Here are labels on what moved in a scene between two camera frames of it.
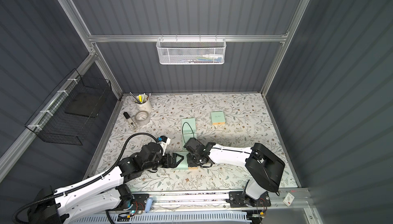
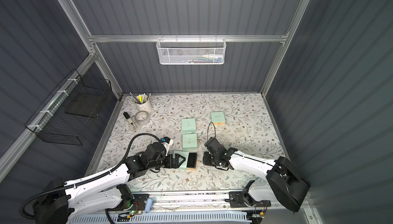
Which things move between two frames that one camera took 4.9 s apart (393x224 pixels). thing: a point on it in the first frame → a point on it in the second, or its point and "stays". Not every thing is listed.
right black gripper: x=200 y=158 → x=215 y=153
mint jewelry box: x=183 y=164 stays
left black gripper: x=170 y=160 stays
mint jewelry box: x=218 y=117 stays
